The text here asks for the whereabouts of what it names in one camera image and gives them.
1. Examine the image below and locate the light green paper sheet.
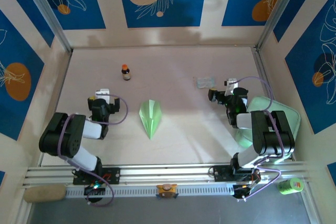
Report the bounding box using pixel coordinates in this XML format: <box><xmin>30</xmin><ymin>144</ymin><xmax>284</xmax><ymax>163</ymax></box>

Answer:
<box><xmin>139</xmin><ymin>99</ymin><xmax>163</xmax><ymax>140</ymax></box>

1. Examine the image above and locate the clear plastic packet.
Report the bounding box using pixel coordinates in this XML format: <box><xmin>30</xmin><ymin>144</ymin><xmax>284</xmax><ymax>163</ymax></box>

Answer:
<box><xmin>193</xmin><ymin>76</ymin><xmax>216</xmax><ymax>90</ymax></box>

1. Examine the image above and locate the mint green zip pouch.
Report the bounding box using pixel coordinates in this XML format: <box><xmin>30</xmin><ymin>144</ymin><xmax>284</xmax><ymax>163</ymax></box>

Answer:
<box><xmin>235</xmin><ymin>96</ymin><xmax>302</xmax><ymax>164</ymax></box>

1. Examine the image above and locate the brown bottle with orange cap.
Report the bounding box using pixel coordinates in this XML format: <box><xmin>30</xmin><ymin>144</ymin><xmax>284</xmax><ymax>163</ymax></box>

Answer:
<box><xmin>121</xmin><ymin>63</ymin><xmax>132</xmax><ymax>81</ymax></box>

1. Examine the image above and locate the green tape roll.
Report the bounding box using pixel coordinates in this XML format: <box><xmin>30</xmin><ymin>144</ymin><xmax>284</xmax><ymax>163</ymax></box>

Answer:
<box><xmin>277</xmin><ymin>177</ymin><xmax>305</xmax><ymax>195</ymax></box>

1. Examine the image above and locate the beige sponge block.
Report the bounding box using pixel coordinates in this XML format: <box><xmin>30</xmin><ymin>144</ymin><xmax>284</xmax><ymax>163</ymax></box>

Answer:
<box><xmin>23</xmin><ymin>184</ymin><xmax>67</xmax><ymax>204</ymax></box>

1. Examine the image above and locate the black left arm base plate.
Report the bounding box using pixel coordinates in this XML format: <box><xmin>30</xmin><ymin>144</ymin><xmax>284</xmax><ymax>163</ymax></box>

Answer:
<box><xmin>72</xmin><ymin>167</ymin><xmax>121</xmax><ymax>185</ymax></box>

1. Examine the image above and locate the aluminium mounting rail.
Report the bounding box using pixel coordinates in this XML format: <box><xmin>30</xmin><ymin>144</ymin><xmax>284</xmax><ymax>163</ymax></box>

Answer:
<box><xmin>22</xmin><ymin>160</ymin><xmax>313</xmax><ymax>189</ymax></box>

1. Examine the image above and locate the white slotted cable duct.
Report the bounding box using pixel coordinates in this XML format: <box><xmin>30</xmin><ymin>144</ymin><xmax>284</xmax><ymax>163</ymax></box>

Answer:
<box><xmin>64</xmin><ymin>184</ymin><xmax>237</xmax><ymax>199</ymax></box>

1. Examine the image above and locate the aluminium frame post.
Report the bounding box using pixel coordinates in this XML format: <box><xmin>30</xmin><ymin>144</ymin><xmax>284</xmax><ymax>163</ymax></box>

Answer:
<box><xmin>256</xmin><ymin>0</ymin><xmax>308</xmax><ymax>51</ymax></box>
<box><xmin>19</xmin><ymin>0</ymin><xmax>74</xmax><ymax>53</ymax></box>

